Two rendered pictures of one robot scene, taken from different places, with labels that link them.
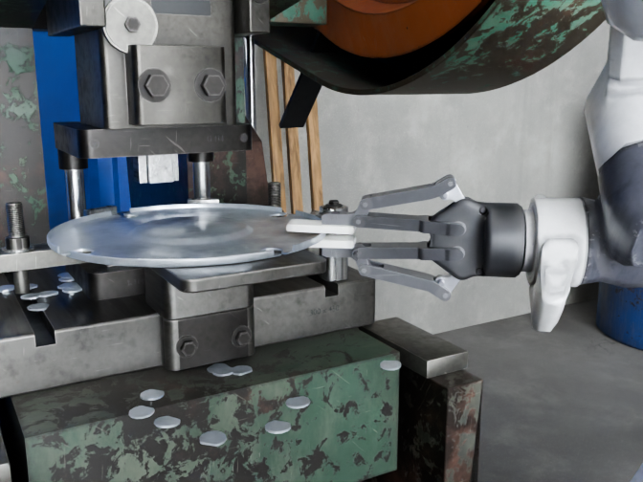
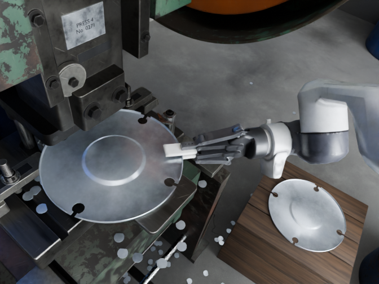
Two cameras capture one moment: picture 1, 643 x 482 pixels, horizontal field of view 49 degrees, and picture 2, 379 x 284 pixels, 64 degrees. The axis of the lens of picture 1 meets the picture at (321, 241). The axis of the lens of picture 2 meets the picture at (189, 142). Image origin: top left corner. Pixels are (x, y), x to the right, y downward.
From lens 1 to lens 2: 0.55 m
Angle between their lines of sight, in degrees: 45
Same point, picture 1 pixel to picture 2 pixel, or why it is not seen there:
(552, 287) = (277, 172)
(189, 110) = (109, 111)
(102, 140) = (59, 134)
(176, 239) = (119, 181)
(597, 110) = (308, 103)
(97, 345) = (84, 223)
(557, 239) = (281, 152)
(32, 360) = (60, 245)
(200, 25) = (105, 56)
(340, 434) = not seen: hidden behind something
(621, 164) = (318, 141)
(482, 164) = not seen: outside the picture
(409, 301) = not seen: hidden behind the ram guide
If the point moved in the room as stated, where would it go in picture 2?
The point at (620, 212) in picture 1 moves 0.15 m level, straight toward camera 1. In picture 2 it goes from (313, 158) to (333, 223)
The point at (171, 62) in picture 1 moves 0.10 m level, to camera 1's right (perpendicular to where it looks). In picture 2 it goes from (100, 94) to (157, 86)
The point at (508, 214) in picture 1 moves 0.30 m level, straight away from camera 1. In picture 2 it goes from (263, 142) to (234, 61)
